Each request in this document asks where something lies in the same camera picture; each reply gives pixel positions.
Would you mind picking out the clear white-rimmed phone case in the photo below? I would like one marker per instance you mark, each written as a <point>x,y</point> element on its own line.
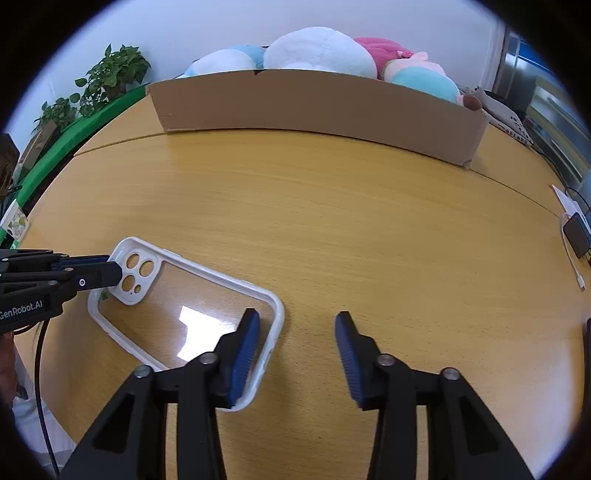
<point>198,295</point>

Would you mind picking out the grey bag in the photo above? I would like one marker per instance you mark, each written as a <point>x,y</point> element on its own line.
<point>501,110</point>

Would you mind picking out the green cloth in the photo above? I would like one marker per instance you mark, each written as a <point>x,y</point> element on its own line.
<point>69,134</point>

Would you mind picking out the printed white packet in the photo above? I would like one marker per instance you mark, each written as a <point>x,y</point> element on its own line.
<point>16,221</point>

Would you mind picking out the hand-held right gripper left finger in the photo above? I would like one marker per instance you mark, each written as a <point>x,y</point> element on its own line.
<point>242,355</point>

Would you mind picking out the black power bank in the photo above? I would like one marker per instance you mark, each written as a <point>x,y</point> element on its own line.
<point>579,233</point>

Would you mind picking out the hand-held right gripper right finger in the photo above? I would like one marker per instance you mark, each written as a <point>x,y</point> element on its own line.
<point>348,360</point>

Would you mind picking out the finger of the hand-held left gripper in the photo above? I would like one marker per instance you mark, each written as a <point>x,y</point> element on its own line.
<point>87,260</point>
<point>99,276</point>

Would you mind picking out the white paper sheet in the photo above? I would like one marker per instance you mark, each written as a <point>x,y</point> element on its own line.
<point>565,198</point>

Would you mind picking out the teal and pink plush toy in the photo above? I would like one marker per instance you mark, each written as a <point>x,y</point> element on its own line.
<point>425,81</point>

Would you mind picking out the small brown plush toy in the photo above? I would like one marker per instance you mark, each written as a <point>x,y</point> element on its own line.
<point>473,102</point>

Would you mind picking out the white plush toy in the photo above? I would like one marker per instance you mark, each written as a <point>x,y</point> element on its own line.
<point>318,50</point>

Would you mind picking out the green potted plant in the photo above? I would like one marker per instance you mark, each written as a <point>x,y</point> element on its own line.
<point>115,69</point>
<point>60,110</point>

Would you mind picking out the glass partition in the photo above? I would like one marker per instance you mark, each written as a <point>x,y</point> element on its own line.
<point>545,106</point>

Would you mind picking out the small cardboard carton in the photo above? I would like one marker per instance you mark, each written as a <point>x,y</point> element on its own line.
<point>39,141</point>

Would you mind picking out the brown cardboard box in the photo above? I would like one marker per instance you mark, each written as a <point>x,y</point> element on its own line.
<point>323,106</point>

